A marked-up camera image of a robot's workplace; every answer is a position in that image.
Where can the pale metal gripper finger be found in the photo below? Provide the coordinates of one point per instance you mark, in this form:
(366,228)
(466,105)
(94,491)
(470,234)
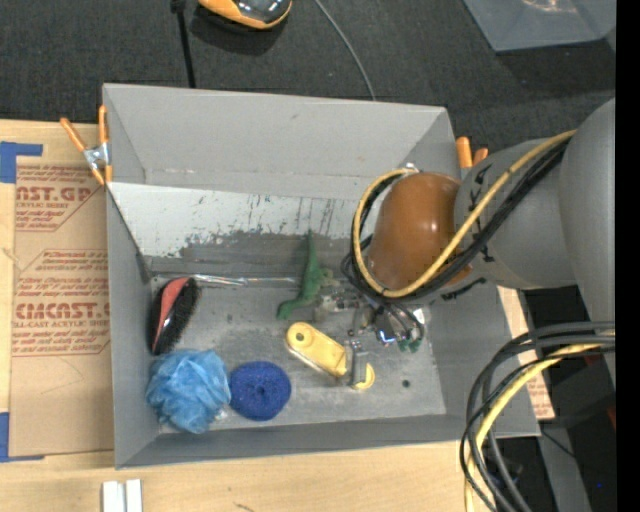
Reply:
(358,362)
(330,303)

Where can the green toy dinosaur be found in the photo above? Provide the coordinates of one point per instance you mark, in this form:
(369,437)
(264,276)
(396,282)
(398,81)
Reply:
(312,282)

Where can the yellow flat plastic tool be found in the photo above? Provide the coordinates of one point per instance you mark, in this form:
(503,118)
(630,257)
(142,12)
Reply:
(317,347)

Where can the dark blue round scrubber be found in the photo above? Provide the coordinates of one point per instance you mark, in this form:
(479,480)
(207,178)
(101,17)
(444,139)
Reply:
(260,391)

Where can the black and red hairbrush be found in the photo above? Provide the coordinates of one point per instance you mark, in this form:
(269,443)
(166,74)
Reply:
(175,312)

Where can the light blue bath pouf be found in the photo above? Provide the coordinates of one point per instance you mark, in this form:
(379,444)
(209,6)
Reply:
(187,390)

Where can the grey metal bin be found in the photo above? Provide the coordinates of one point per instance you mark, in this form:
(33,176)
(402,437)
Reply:
(260,150)

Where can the brown cardboard board red print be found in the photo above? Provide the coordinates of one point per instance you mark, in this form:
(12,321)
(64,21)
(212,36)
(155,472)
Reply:
(60,395)

